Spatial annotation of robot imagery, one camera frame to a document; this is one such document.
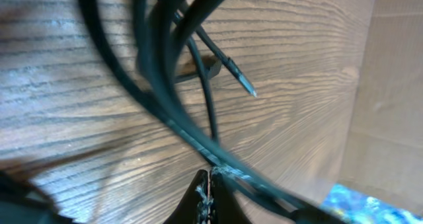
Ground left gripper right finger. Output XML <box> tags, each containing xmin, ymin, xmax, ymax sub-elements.
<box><xmin>210</xmin><ymin>173</ymin><xmax>252</xmax><ymax>224</ymax></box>

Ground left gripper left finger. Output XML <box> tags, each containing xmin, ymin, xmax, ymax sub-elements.
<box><xmin>164</xmin><ymin>169</ymin><xmax>209</xmax><ymax>224</ymax></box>

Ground black USB cable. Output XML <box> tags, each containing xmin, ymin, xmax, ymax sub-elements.
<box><xmin>74</xmin><ymin>0</ymin><xmax>348</xmax><ymax>224</ymax></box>

